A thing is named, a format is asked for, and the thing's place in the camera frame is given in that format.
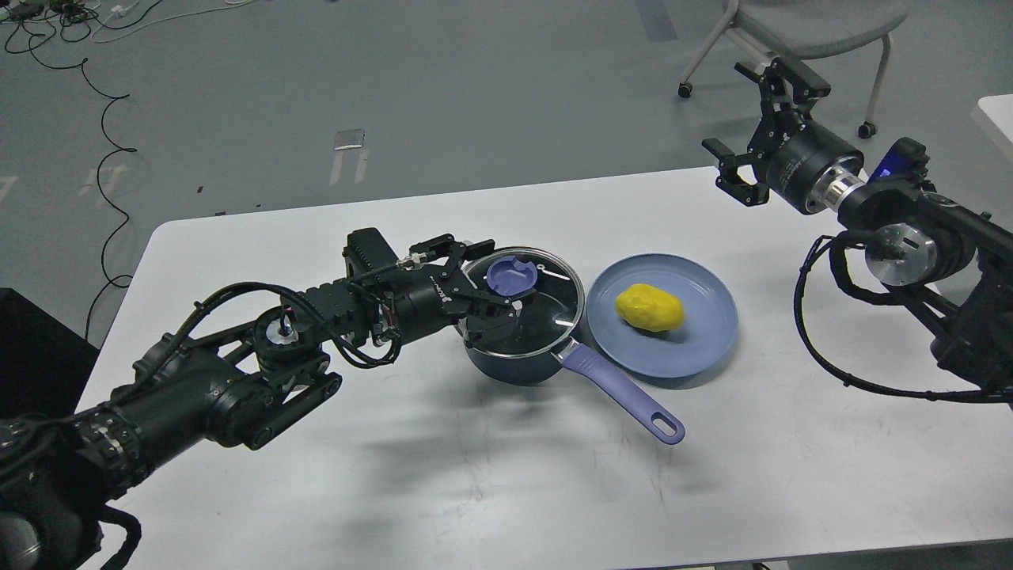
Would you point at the blue round plate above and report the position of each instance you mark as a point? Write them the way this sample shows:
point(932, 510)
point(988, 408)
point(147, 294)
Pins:
point(706, 338)

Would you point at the white side table corner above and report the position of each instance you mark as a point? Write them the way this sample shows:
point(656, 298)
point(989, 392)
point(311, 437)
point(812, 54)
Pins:
point(993, 114)

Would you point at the black box at left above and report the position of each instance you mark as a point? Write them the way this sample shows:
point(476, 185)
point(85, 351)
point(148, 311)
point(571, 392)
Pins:
point(45, 366)

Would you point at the grey office chair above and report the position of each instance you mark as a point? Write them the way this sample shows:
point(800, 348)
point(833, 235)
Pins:
point(806, 30)

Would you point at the yellow potato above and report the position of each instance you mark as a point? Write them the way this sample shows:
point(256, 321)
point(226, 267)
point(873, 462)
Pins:
point(643, 306)

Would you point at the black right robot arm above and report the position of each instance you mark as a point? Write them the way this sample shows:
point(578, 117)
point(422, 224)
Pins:
point(902, 243)

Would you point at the glass lid purple knob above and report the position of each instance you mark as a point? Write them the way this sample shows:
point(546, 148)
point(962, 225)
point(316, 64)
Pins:
point(547, 301)

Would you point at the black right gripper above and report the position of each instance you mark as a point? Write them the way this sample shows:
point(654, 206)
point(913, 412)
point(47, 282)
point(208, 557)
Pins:
point(801, 161)

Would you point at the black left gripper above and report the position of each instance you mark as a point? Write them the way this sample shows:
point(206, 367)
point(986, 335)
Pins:
point(439, 295)

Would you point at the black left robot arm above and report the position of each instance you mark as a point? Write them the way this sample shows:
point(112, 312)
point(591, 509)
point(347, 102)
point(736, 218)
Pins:
point(246, 365)

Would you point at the dark blue saucepan purple handle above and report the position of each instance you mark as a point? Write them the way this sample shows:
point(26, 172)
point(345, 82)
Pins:
point(574, 356)

